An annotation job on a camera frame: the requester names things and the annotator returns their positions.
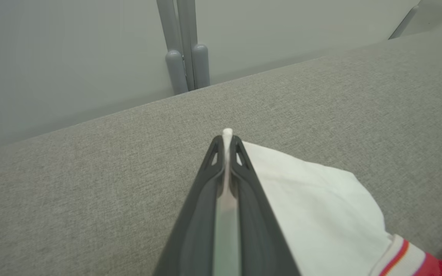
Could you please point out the grey fabric sofa seat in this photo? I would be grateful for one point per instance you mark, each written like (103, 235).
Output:
(90, 191)

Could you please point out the grey slanted partition post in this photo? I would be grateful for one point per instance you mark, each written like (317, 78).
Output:
(403, 23)

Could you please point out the grey double partition post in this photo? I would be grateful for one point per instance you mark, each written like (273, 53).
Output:
(185, 38)

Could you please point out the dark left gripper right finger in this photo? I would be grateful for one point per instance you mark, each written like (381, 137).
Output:
(259, 237)

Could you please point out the red shorts white striped trim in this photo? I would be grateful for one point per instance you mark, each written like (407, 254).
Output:
(320, 214)

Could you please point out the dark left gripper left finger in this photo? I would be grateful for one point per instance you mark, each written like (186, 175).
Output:
(194, 237)

